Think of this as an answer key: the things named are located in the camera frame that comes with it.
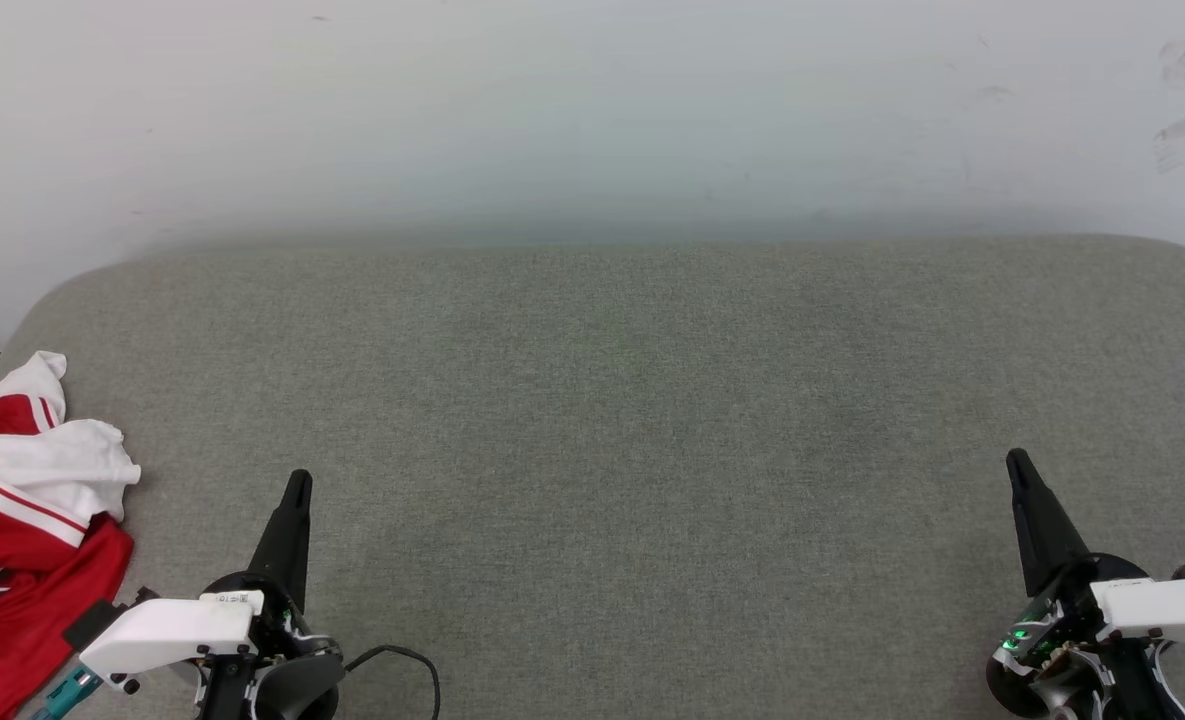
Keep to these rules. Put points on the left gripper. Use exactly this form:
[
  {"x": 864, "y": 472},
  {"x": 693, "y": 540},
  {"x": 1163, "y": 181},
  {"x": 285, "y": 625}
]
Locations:
[{"x": 297, "y": 685}]

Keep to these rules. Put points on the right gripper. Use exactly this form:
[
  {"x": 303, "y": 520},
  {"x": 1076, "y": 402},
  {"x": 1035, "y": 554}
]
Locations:
[{"x": 1052, "y": 640}]

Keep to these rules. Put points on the red and white shirt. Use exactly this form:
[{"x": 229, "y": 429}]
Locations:
[{"x": 22, "y": 560}]

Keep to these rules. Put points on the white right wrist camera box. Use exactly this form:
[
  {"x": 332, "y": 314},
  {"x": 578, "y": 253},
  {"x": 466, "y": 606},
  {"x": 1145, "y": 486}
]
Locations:
[{"x": 1167, "y": 608}]

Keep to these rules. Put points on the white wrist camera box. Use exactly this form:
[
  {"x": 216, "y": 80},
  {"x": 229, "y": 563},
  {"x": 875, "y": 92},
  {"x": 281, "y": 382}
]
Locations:
[
  {"x": 1167, "y": 608},
  {"x": 167, "y": 630}
]

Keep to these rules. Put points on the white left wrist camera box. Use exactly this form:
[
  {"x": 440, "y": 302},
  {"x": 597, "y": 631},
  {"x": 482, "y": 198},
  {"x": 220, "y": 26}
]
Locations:
[{"x": 167, "y": 630}]

